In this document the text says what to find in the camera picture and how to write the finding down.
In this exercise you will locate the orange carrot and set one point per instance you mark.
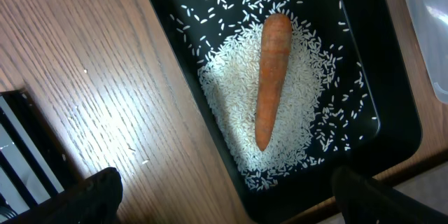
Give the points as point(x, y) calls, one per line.
point(275, 49)

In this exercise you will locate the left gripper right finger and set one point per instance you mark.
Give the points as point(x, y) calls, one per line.
point(365, 200)

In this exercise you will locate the pile of white rice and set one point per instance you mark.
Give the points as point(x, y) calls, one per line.
point(325, 108)

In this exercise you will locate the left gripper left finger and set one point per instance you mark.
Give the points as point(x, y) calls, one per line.
point(94, 200)

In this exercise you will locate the black waste tray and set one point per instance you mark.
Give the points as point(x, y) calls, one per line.
point(373, 90)

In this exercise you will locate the clear plastic bin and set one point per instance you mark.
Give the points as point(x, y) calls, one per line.
point(429, 19)

